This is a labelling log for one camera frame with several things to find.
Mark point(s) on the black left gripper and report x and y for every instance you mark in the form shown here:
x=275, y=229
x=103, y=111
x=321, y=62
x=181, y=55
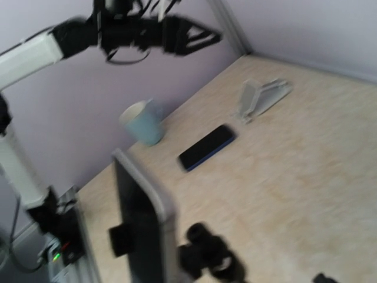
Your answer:
x=110, y=26

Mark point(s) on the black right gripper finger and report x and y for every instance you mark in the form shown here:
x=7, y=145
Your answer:
x=322, y=278

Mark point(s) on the black round-base phone stand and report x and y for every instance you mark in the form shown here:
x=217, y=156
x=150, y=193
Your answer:
x=204, y=251

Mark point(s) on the black smartphone blue edge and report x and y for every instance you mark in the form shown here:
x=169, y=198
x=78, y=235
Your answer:
x=206, y=147

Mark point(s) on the black smartphone silver edge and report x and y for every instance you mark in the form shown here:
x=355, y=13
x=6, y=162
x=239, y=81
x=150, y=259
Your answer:
x=147, y=233

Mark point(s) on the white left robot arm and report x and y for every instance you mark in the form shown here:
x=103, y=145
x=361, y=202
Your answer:
x=66, y=116

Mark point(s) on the grey folding phone stand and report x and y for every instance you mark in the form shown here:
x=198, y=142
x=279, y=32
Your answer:
x=256, y=98

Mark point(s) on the light blue cup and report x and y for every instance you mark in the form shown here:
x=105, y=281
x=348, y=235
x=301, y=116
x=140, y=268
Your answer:
x=143, y=120

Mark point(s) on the aluminium corner post left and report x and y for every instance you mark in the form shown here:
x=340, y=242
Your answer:
x=231, y=27

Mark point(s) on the aluminium back wall rail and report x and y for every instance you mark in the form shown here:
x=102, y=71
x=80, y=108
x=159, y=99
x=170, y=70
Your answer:
x=355, y=74

